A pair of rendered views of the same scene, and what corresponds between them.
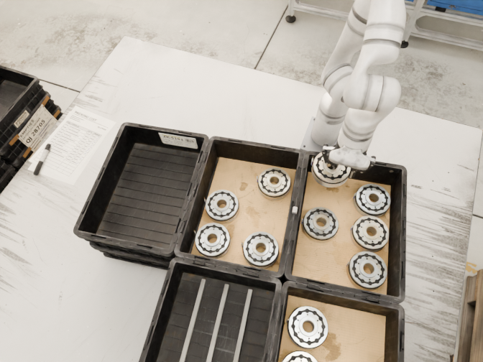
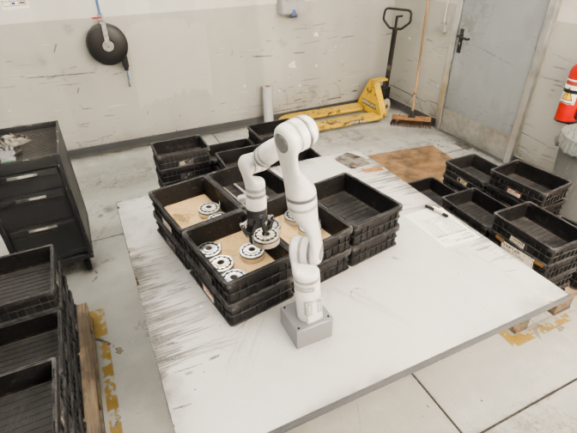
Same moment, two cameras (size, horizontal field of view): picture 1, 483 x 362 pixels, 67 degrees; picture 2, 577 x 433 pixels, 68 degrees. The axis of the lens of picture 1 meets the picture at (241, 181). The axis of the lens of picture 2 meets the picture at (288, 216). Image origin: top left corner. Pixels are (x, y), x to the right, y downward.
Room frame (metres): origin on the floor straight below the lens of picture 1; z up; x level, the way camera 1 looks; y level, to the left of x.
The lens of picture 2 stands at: (1.35, -1.23, 1.95)
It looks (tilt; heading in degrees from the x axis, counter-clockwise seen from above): 34 degrees down; 128
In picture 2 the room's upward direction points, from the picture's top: 1 degrees counter-clockwise
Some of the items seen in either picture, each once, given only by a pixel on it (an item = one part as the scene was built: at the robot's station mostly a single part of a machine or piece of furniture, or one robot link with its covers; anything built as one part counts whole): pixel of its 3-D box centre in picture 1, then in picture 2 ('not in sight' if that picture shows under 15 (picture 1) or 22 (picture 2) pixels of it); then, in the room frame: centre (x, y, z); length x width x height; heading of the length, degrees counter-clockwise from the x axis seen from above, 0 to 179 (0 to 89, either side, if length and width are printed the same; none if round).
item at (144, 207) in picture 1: (150, 190); (349, 208); (0.54, 0.29, 0.87); 0.40 x 0.30 x 0.11; 162
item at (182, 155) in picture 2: not in sight; (184, 171); (-1.18, 0.68, 0.37); 0.40 x 0.30 x 0.45; 63
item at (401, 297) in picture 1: (348, 220); (235, 244); (0.35, -0.28, 0.92); 0.40 x 0.30 x 0.02; 162
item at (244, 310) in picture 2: not in sight; (239, 274); (0.35, -0.28, 0.76); 0.40 x 0.30 x 0.12; 162
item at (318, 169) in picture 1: (331, 166); (265, 234); (0.48, -0.25, 1.00); 0.10 x 0.10 x 0.01
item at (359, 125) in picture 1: (371, 107); (252, 174); (0.46, -0.28, 1.27); 0.09 x 0.07 x 0.15; 71
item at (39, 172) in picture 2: not in sight; (42, 204); (-1.46, -0.30, 0.45); 0.60 x 0.45 x 0.90; 152
